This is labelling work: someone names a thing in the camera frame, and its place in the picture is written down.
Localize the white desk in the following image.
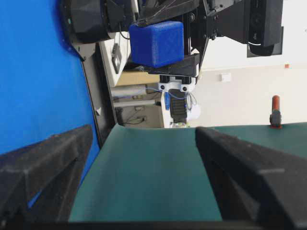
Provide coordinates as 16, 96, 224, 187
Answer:
99, 32, 130, 87

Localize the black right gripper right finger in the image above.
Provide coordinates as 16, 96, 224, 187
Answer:
195, 126, 307, 228

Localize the white wall switch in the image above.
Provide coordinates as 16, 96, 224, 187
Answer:
220, 73, 232, 82

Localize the blue block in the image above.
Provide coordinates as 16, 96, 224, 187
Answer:
129, 21, 184, 68

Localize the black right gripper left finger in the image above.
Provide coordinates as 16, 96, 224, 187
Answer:
0, 125, 93, 223

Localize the black aluminium table frame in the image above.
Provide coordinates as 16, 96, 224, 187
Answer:
81, 44, 117, 148

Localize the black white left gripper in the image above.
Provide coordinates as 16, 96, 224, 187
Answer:
136, 0, 250, 92

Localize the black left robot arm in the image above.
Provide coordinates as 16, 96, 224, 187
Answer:
59, 0, 251, 93

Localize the red clamp handle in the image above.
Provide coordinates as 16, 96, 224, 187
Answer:
270, 95, 282, 128

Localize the blue table cloth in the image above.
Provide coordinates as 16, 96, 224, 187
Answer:
0, 0, 95, 154

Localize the dark green mat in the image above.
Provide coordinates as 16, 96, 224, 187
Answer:
69, 122, 307, 222

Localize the black device on desk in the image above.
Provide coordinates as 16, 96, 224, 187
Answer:
112, 43, 122, 74

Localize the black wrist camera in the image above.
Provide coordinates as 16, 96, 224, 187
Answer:
248, 0, 283, 57

